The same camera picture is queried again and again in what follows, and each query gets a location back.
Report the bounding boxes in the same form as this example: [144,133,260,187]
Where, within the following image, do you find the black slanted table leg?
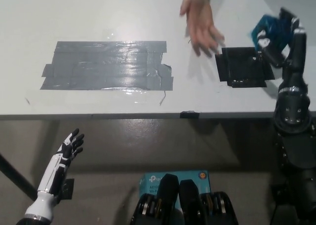
[0,152,37,202]

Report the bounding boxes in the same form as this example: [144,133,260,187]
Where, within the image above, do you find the grey duct tape patch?
[39,41,174,92]

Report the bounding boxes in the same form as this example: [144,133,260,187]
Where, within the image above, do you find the white and black robot left hand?
[37,128,84,199]

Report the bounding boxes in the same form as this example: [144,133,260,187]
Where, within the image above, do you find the person bare hand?
[179,0,225,58]

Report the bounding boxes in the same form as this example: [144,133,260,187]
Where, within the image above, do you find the small black tape piece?
[180,110,200,119]

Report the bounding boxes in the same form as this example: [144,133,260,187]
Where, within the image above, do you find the black tape square marking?
[214,46,275,89]

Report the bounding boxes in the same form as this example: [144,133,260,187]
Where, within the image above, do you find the black and white robot right hand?
[256,7,310,93]

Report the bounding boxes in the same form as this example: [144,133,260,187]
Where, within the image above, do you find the teal router cardboard box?
[138,171,211,211]

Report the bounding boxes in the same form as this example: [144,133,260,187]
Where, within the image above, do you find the blue rubik's cube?
[248,14,293,52]

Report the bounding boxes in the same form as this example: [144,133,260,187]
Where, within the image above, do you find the black floor plate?
[60,179,75,201]
[270,184,286,206]

